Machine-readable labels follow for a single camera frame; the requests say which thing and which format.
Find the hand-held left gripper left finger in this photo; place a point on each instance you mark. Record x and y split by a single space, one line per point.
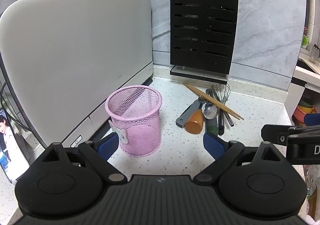
107 146

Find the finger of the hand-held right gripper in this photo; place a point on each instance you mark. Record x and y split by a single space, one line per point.
313 119
273 134

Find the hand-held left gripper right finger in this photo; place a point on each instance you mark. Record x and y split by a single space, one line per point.
213 145

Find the pink mesh utensil holder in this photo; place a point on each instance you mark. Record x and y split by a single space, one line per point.
140 137

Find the metal spoon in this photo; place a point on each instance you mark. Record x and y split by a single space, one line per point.
210 112

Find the wooden chopstick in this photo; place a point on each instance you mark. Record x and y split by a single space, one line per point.
213 99
211 102

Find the yellow bowl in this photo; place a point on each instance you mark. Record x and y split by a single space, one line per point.
306 109

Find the pink plastic basin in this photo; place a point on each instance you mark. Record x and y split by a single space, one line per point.
301 115

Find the green bowl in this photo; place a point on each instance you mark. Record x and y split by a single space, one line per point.
306 103

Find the clear plastic bag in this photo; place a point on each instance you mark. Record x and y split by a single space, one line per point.
311 177

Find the white cabinet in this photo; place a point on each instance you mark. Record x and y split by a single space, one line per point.
295 95

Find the metal pot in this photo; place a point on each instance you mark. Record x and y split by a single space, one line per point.
314 55

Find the green cup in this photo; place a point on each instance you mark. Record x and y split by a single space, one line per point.
305 42

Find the smartphone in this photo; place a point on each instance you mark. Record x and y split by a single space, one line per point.
10 145

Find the white countertop appliance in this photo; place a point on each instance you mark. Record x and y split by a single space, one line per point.
75 40

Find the white pipe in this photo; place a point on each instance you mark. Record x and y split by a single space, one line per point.
311 2

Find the black knife block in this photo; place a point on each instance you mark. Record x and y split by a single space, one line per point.
203 27

